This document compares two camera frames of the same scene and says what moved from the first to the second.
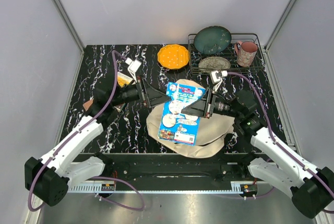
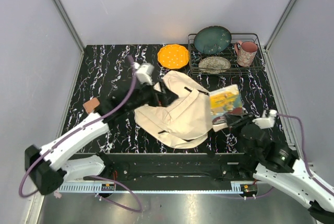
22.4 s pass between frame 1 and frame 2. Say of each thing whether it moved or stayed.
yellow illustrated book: moved
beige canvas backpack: moved
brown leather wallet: stayed
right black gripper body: moved
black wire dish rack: stayed
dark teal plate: stayed
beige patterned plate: stayed
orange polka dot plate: stayed
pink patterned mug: stayed
